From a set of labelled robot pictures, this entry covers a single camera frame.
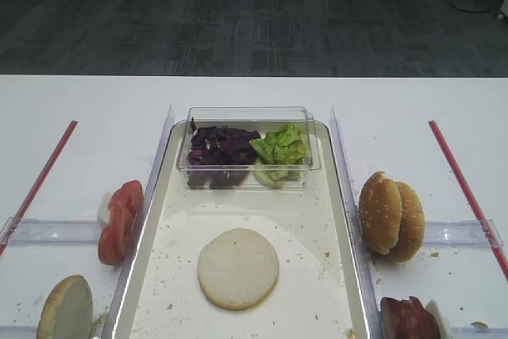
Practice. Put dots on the white meat pusher block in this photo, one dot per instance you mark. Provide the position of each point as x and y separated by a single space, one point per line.
442 321

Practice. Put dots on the left sesame top bun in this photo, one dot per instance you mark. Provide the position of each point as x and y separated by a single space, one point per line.
380 209

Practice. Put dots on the cream metal tray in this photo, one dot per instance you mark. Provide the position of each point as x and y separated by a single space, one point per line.
316 295

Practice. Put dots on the clear plastic container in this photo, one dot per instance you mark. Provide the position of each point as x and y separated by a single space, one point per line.
261 119

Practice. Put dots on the right red rod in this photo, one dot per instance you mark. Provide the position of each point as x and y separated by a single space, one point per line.
496 247

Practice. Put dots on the left red rod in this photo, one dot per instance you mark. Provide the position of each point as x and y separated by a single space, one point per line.
37 186

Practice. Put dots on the green lettuce leaves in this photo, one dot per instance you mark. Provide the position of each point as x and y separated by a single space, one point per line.
283 147

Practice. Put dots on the white left tomato pusher block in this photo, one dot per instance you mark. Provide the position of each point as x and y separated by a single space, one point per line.
103 212

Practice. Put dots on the clear left long rail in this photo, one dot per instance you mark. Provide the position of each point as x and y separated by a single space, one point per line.
155 164

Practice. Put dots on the sesame bun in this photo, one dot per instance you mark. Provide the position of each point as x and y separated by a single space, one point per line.
412 225
380 209

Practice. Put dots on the bun half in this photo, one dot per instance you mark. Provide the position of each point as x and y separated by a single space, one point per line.
238 269
67 312

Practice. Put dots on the rear tomato slice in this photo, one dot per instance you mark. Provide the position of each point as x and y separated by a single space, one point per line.
128 199

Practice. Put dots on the purple cabbage leaves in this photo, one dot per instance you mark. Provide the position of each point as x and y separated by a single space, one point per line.
220 146

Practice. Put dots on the clear tomato cross rail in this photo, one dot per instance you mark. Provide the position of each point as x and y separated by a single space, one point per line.
31 231

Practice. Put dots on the right sesame top bun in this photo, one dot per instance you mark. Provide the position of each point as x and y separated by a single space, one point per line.
412 225

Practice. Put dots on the clear right bun cross rail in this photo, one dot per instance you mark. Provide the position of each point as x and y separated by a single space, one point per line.
468 234

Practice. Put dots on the stack of meat patties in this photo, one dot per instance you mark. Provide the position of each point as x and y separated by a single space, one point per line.
407 319

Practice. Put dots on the red rod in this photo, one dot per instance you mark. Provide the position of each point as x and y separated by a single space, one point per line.
496 247
37 186

